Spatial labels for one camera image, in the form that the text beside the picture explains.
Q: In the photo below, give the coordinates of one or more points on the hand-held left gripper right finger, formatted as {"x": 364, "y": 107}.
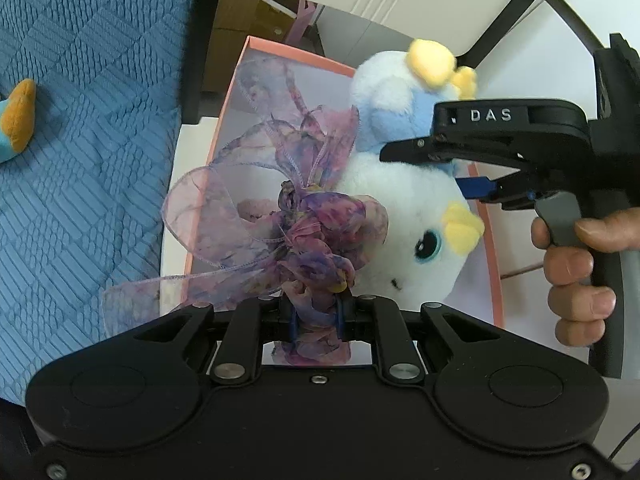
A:
{"x": 341, "y": 321}

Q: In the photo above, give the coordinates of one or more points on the pink plastic item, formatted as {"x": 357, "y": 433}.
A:
{"x": 304, "y": 20}

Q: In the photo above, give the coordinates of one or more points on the person's right hand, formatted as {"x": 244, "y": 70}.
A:
{"x": 575, "y": 265}

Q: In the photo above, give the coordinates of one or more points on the purple ribbon bow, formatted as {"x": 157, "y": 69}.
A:
{"x": 310, "y": 230}

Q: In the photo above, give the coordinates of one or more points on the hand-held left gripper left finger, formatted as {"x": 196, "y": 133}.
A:
{"x": 294, "y": 327}

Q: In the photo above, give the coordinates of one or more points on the blue white penguin plush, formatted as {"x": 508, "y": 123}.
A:
{"x": 405, "y": 195}

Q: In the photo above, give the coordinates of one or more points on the blue quilted cushion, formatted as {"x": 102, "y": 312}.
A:
{"x": 90, "y": 160}

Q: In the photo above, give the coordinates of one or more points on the orange bear plush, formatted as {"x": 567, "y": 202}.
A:
{"x": 20, "y": 120}

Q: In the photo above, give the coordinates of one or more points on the brown cardboard box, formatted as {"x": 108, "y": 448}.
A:
{"x": 235, "y": 30}

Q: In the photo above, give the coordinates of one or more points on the pink cardboard box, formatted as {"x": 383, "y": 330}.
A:
{"x": 231, "y": 120}

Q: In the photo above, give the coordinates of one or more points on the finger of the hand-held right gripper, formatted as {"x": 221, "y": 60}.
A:
{"x": 410, "y": 150}
{"x": 475, "y": 187}

